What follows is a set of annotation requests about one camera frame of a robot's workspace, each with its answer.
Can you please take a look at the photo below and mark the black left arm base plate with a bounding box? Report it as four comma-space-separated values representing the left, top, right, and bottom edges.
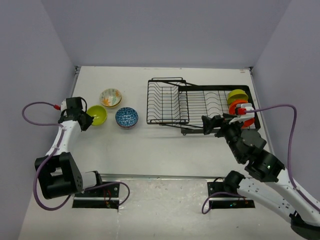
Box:
72, 183, 120, 210

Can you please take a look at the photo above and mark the black wire dish rack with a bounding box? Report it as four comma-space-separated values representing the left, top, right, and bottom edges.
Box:
146, 77, 254, 136

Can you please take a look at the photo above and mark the white floral leaf bowl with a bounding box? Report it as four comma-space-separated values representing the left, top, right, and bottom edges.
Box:
99, 88, 123, 108

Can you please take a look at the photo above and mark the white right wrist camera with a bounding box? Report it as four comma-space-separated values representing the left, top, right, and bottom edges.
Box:
229, 103, 255, 124

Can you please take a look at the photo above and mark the orange bowl rear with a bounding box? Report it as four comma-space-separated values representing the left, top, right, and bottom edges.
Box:
228, 99, 248, 115

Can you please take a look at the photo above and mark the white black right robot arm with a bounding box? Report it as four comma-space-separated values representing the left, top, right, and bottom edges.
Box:
201, 114, 320, 240

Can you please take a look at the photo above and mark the orange bowl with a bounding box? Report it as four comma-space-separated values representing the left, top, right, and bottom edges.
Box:
228, 99, 248, 115
242, 118, 255, 129

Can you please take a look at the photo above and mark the lime green bowl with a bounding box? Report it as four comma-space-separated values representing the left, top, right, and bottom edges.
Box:
227, 89, 249, 105
86, 105, 108, 126

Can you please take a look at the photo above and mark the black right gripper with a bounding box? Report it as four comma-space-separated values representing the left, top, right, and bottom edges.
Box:
200, 112, 245, 162

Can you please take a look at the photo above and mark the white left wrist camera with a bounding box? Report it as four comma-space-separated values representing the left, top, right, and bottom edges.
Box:
60, 99, 67, 112

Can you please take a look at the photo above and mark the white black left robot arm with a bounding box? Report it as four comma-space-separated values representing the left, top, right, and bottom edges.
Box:
34, 97, 104, 200

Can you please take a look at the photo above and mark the blue white patterned bowl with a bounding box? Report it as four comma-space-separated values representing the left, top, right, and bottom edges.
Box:
115, 107, 139, 126

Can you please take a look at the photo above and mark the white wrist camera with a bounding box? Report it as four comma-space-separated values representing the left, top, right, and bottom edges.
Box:
60, 99, 67, 112
229, 103, 255, 124

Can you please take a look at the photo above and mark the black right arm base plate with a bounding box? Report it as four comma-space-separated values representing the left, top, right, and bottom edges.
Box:
207, 178, 256, 209

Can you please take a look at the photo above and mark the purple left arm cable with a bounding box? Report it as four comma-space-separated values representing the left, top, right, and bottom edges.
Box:
22, 101, 131, 211

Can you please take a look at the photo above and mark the orange bowl front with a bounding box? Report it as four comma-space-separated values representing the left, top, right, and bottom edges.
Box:
242, 118, 255, 129

